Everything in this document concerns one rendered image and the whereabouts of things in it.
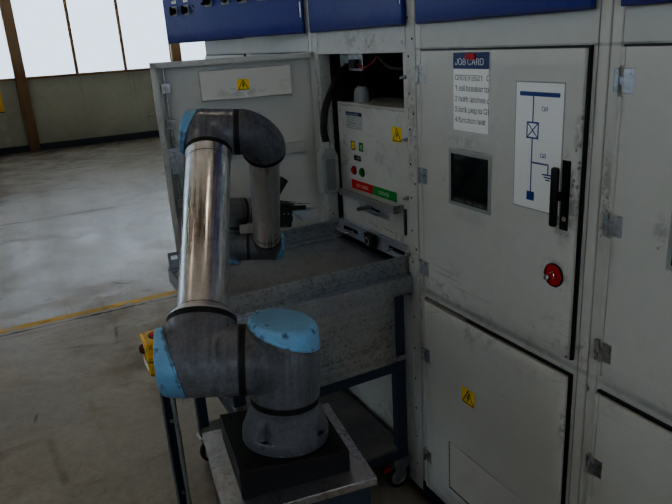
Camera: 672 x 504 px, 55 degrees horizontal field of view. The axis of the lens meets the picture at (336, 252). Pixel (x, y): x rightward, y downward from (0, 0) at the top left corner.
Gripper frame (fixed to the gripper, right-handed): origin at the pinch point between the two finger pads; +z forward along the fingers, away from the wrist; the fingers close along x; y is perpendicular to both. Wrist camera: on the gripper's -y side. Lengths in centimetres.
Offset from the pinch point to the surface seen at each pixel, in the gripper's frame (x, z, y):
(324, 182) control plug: -18.5, 14.2, -5.2
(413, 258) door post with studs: 31.7, 23.8, 12.0
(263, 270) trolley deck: -6.3, -13.8, 25.3
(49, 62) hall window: -1109, 5, -46
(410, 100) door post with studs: 32, 15, -39
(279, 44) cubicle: -67, 12, -57
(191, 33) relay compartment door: -146, -5, -62
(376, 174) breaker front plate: 2.8, 24.0, -11.8
